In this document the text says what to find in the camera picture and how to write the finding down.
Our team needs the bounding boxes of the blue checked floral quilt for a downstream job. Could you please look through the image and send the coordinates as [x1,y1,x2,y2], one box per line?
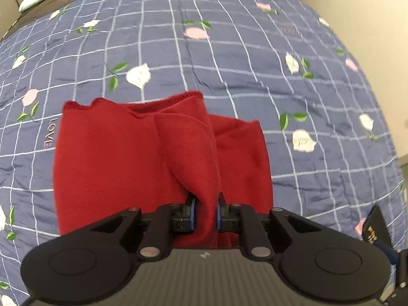
[0,0,408,306]

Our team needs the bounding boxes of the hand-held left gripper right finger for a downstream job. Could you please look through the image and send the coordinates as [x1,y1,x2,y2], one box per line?
[216,193,323,261]

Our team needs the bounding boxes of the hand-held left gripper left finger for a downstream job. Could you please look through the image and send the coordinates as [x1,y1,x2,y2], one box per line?
[85,197,196,261]

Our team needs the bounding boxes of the brown patterned bed sheet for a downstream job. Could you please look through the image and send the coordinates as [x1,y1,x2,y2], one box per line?
[0,0,298,39]

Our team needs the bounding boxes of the red knit garment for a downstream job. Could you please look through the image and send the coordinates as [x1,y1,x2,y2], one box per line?
[53,91,275,250]

